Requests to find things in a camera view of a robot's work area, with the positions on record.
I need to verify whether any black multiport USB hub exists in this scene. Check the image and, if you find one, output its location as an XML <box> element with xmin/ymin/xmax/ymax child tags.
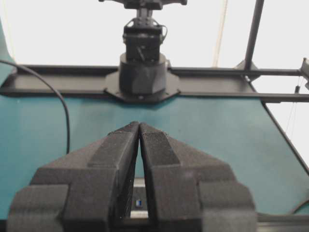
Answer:
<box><xmin>130</xmin><ymin>178</ymin><xmax>148</xmax><ymax>218</ymax></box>

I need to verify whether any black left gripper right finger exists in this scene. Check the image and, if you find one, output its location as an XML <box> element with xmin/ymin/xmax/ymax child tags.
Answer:
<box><xmin>139</xmin><ymin>123</ymin><xmax>257</xmax><ymax>232</ymax></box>

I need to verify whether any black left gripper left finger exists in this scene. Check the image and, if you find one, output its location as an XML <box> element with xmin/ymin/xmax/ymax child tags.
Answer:
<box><xmin>6</xmin><ymin>122</ymin><xmax>139</xmax><ymax>232</ymax></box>

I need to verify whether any black aluminium frame rail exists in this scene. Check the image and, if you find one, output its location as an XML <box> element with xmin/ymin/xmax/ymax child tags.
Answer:
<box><xmin>0</xmin><ymin>0</ymin><xmax>309</xmax><ymax>104</ymax></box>

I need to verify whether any black hub power cable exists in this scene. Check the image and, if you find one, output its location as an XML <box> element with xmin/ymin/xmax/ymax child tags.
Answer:
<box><xmin>0</xmin><ymin>59</ymin><xmax>71</xmax><ymax>155</ymax></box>

